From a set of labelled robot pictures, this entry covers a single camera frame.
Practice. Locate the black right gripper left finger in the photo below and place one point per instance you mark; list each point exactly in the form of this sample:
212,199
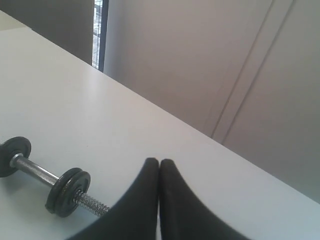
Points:
134,216

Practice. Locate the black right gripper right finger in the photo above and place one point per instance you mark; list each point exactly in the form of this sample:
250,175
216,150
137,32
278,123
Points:
182,214

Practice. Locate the chrome dumbbell bar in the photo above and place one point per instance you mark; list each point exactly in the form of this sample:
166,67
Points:
82,199

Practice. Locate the black weight plate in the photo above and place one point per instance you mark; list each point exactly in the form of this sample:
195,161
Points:
61,198

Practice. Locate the black weight plate left end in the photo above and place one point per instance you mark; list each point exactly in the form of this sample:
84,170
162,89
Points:
10,148

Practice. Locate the dark window frame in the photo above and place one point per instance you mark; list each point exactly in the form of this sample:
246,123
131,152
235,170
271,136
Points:
100,20

